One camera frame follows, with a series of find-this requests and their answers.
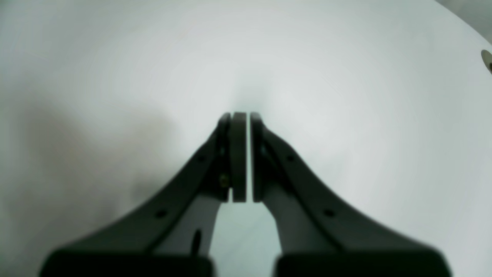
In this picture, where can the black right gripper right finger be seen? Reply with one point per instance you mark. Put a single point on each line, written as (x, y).
(321, 235)

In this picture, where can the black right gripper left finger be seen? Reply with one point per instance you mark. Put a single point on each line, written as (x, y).
(169, 235)

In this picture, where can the left table grommet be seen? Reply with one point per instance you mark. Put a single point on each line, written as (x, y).
(487, 59)

